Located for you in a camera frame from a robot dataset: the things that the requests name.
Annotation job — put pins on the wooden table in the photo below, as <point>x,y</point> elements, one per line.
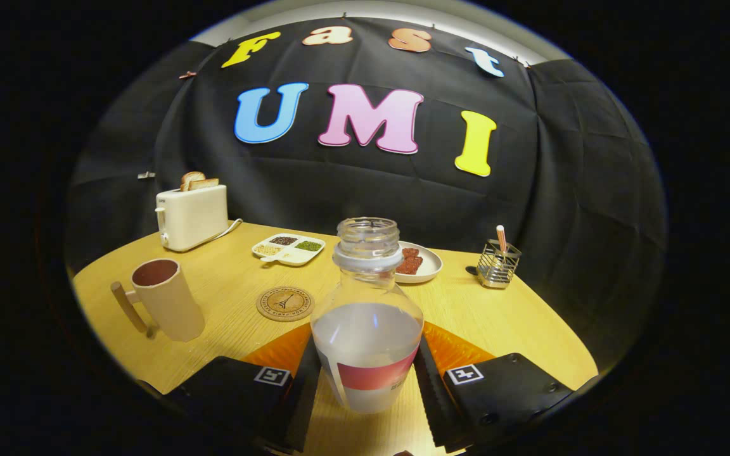
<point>232,278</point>

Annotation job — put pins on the clear plastic juice bottle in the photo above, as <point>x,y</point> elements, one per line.
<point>365,342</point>

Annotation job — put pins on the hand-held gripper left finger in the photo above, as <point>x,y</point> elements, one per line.
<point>301,405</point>

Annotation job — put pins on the toast slice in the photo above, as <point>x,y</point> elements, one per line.
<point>205,184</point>
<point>191,177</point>

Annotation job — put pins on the round cork coaster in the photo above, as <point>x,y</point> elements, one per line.
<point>285,304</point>

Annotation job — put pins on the white toaster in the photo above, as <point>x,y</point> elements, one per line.
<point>194,218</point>

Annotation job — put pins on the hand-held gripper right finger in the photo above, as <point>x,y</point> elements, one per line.
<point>431,396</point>

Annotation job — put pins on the red meat slice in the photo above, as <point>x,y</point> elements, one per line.
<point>409,265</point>
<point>410,253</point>

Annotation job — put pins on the white round plate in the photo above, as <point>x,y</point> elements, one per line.
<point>431,267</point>

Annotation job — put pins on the white divided snack tray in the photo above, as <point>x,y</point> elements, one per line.
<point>289,256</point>

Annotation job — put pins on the black backdrop cloth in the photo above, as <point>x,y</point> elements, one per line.
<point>561,190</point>

